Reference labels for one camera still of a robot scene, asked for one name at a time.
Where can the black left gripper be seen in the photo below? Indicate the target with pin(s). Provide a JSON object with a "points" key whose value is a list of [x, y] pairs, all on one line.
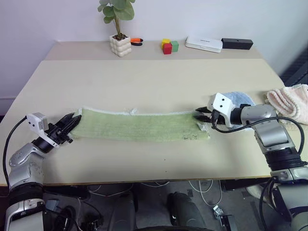
{"points": [[57, 134]]}

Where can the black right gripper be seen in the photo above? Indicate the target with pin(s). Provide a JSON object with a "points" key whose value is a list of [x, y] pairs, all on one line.
{"points": [[215, 118]]}

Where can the green towel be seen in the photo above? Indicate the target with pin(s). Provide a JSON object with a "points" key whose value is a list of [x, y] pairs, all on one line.
{"points": [[134, 126]]}

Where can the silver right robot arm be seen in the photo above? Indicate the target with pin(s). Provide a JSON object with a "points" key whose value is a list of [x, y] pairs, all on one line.
{"points": [[272, 134]]}

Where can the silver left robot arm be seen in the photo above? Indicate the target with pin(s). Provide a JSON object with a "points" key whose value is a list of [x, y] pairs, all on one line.
{"points": [[22, 166]]}

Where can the light blue towel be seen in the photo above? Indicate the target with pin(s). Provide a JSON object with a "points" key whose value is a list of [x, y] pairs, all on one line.
{"points": [[239, 98]]}

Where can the pink fluffy towel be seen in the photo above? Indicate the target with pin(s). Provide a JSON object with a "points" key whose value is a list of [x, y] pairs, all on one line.
{"points": [[287, 101]]}

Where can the flat white box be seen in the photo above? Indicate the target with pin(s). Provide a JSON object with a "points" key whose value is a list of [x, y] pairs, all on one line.
{"points": [[203, 44]]}

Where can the green cube block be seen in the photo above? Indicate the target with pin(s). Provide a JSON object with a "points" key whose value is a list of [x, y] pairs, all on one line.
{"points": [[175, 46]]}

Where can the red cube block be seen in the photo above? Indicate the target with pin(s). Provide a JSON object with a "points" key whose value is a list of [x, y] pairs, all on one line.
{"points": [[167, 48]]}

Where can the long black box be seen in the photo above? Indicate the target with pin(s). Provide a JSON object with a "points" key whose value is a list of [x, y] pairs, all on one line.
{"points": [[237, 43]]}

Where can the yellow cube block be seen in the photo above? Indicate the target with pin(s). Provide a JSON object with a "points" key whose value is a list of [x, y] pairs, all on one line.
{"points": [[165, 41]]}

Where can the green plant in white pot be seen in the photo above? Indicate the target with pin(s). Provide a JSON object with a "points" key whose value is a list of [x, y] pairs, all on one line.
{"points": [[120, 43]]}

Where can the orange and black marker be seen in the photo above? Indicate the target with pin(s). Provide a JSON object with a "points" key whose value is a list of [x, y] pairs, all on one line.
{"points": [[136, 41]]}

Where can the dark rounded shape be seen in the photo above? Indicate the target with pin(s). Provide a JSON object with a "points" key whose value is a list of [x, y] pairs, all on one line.
{"points": [[187, 211]]}

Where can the metal caster wheel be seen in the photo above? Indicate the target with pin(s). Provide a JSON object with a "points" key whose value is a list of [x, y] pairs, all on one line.
{"points": [[222, 214]]}

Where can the dark ribbed radiator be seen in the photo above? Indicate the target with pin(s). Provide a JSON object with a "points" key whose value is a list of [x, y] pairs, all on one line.
{"points": [[297, 69]]}

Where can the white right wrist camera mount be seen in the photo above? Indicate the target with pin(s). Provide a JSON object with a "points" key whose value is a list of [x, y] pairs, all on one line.
{"points": [[222, 104]]}

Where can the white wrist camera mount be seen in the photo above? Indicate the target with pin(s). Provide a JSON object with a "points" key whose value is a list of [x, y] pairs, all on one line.
{"points": [[36, 121], [222, 104]]}

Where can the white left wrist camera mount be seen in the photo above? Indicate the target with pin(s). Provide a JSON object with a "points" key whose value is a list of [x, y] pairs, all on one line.
{"points": [[36, 121]]}

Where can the black table frame bar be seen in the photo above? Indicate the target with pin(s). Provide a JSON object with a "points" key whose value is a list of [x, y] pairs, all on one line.
{"points": [[67, 192], [243, 184]]}

